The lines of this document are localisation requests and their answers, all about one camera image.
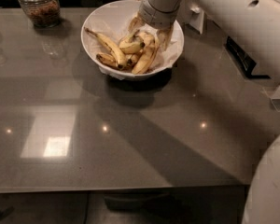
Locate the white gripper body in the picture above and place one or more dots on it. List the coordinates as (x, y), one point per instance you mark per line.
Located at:
(154, 15)

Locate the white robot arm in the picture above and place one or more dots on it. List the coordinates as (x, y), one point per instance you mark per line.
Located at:
(255, 26)

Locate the small centre banana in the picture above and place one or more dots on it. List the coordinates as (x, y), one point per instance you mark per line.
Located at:
(132, 59)

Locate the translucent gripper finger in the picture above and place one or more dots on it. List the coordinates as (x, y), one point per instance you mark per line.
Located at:
(136, 23)
(165, 36)

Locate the glass jar with granola left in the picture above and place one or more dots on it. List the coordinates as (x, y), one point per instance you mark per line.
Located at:
(42, 13)

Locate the white bowl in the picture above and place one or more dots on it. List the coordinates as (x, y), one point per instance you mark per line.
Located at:
(112, 20)

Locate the short middle banana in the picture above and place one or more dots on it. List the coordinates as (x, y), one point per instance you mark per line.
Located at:
(131, 43)

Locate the white stand holder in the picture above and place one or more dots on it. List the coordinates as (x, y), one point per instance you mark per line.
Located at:
(192, 14)

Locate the long banana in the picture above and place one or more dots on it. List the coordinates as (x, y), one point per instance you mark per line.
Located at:
(149, 52)
(111, 46)

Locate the small lower-left banana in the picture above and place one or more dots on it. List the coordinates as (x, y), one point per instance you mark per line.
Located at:
(106, 59)

